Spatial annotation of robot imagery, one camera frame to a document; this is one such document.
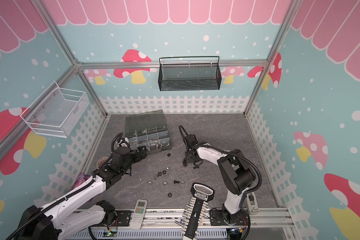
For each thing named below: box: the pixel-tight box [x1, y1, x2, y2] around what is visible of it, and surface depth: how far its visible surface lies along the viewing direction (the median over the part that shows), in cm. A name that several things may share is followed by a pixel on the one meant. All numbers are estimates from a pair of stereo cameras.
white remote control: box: [129, 199, 148, 230], surface depth 76 cm
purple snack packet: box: [68, 173, 91, 192], surface depth 87 cm
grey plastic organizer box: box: [125, 109, 172, 152], surface depth 105 cm
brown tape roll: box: [96, 156, 110, 169], surface depth 96 cm
